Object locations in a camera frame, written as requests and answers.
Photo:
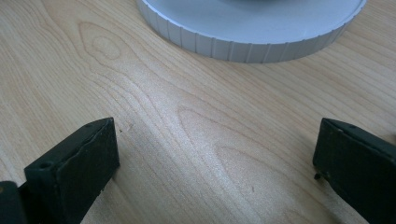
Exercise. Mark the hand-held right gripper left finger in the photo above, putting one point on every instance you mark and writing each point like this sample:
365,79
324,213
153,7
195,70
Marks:
71,174

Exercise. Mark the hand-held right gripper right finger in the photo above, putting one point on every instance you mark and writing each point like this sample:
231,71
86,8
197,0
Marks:
361,168

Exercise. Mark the white stand with round tray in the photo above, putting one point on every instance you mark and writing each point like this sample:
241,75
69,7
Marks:
249,28

